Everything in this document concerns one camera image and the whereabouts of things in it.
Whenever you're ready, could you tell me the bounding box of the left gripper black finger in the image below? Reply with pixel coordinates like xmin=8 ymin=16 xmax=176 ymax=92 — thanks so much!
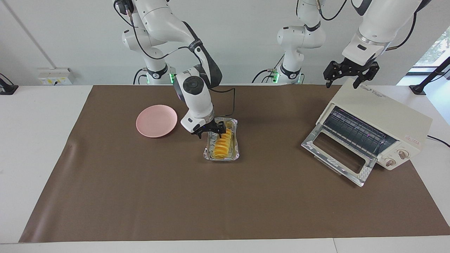
xmin=353 ymin=63 xmax=380 ymax=89
xmin=323 ymin=61 xmax=340 ymax=88

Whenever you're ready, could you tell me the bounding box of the golden ridged bread loaf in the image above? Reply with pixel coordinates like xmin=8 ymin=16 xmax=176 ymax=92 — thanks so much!
xmin=213 ymin=128 xmax=233 ymax=160

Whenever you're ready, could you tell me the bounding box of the aluminium foil tray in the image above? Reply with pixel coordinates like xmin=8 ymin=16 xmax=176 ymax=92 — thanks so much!
xmin=203 ymin=117 xmax=240 ymax=162

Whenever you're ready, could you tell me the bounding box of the cream toaster oven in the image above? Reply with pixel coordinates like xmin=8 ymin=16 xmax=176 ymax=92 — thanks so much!
xmin=316 ymin=78 xmax=433 ymax=171

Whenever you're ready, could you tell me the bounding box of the metal oven rack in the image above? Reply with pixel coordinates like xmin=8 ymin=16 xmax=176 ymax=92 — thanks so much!
xmin=323 ymin=107 xmax=397 ymax=157

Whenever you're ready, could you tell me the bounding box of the glass oven door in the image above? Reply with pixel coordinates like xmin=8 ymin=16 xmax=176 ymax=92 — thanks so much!
xmin=301 ymin=123 xmax=377 ymax=187

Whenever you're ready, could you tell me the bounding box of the pink round plate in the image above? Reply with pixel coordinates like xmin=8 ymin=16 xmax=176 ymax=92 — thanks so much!
xmin=136 ymin=105 xmax=178 ymax=138

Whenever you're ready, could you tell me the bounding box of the black angled stand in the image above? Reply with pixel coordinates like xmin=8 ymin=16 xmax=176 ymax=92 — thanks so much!
xmin=410 ymin=56 xmax=450 ymax=95

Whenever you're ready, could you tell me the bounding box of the brown table mat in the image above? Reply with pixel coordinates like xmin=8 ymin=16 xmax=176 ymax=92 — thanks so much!
xmin=18 ymin=84 xmax=450 ymax=243

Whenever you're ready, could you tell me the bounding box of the bright window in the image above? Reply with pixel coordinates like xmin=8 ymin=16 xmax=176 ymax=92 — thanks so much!
xmin=410 ymin=26 xmax=450 ymax=76

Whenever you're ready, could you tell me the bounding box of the black desk clamp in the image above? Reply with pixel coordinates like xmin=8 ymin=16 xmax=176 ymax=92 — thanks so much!
xmin=0 ymin=73 xmax=19 ymax=95

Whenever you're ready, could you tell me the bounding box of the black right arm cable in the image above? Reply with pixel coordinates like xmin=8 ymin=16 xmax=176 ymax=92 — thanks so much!
xmin=116 ymin=0 xmax=236 ymax=117

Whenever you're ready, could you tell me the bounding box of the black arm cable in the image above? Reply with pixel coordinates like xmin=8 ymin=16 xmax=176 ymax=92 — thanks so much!
xmin=316 ymin=0 xmax=417 ymax=51
xmin=116 ymin=0 xmax=236 ymax=117

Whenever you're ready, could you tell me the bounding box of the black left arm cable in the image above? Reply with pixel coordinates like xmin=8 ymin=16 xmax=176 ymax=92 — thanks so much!
xmin=316 ymin=0 xmax=417 ymax=51

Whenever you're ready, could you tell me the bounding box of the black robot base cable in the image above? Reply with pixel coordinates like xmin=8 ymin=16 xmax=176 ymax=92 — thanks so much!
xmin=251 ymin=53 xmax=286 ymax=84
xmin=133 ymin=68 xmax=148 ymax=85

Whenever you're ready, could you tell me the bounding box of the black oven power cable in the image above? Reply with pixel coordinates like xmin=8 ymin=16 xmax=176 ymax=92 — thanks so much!
xmin=426 ymin=135 xmax=450 ymax=148

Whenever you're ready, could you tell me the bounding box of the white wall socket box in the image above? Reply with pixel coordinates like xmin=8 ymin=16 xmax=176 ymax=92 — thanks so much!
xmin=38 ymin=68 xmax=75 ymax=85

